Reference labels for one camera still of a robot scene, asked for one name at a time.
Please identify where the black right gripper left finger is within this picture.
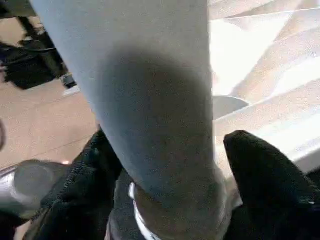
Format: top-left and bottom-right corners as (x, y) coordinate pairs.
(21, 128), (127, 240)

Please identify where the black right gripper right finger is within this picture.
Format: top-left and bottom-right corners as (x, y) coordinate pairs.
(220, 131), (320, 240)

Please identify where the white plastic table leg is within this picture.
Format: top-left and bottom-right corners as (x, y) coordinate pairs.
(29, 0), (237, 240)

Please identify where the white plastic table top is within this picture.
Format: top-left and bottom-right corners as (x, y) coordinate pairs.
(207, 0), (320, 206)

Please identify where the black floor box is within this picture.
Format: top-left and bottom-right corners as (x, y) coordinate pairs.
(0, 41), (65, 91)

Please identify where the black metal frame strut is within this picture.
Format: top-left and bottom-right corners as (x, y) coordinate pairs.
(16, 15), (77, 90)

